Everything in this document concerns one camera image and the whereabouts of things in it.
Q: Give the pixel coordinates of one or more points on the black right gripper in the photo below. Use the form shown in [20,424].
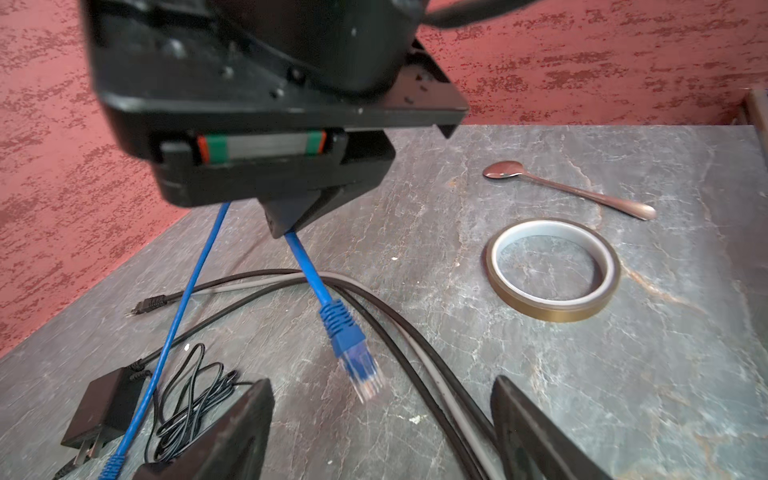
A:
[287,102]

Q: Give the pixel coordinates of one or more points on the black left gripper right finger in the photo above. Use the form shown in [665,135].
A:
[529,444]

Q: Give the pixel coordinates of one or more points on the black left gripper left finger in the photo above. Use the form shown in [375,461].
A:
[233,448]

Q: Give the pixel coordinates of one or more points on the black power adapter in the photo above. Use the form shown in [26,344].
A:
[103,414]

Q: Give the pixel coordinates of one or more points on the brown tape roll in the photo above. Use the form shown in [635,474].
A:
[552,270]

